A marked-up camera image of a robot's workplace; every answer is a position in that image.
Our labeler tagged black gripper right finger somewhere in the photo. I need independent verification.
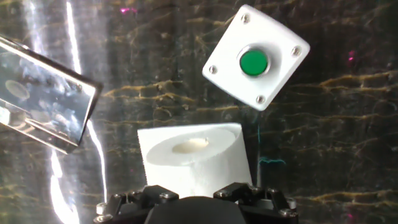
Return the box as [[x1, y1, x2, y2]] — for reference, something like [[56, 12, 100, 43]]
[[213, 182, 299, 224]]

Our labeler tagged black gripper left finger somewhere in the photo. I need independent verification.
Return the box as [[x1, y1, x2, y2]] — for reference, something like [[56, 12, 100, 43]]
[[93, 185, 180, 224]]

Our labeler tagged white toilet paper roll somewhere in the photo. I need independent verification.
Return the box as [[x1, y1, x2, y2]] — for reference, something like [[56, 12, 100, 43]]
[[137, 122, 253, 200]]

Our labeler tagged black marble pattern mat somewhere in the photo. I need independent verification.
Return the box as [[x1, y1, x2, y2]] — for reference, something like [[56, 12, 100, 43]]
[[0, 0, 398, 224]]

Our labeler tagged white box green push button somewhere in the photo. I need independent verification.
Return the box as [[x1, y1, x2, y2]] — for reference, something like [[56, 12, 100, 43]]
[[201, 4, 311, 112]]

